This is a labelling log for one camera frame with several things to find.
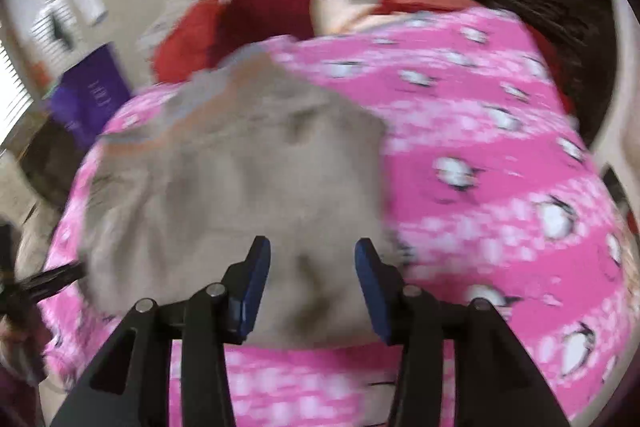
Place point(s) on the dark wooden cabinet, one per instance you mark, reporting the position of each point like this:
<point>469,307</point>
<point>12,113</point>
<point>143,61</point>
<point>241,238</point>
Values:
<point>540,22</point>

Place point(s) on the dark red velvet cushion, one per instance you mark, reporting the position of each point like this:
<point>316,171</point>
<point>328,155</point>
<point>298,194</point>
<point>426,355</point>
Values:
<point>265,17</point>

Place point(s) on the red frilled cushion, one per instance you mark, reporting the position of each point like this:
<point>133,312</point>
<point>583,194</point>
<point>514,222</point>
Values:
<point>185,42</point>

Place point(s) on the beige zip jacket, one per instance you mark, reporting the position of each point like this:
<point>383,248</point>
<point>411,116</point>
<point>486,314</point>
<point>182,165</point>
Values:
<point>240,167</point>

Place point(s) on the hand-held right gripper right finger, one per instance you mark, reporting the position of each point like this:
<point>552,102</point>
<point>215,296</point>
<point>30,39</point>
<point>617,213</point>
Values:
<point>375,297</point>

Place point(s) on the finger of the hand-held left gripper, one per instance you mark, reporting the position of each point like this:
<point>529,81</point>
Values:
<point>55,279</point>

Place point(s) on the black hanging cloth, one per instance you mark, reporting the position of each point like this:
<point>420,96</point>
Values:
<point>62,32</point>

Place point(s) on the cream cloth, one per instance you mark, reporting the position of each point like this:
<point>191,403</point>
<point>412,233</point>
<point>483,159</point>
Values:
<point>350,14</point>

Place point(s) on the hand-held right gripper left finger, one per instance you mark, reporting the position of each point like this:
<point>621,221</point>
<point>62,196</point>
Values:
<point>255,287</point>

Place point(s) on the dark wooden table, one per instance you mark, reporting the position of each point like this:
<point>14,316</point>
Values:
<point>55,162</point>

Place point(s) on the purple bag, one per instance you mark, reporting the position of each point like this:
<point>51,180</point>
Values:
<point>90,97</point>

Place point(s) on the pink penguin print blanket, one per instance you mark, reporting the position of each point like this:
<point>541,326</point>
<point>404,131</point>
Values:
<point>490,167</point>

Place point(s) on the window with grille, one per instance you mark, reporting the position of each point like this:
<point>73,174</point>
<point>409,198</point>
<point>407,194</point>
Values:
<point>12,97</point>

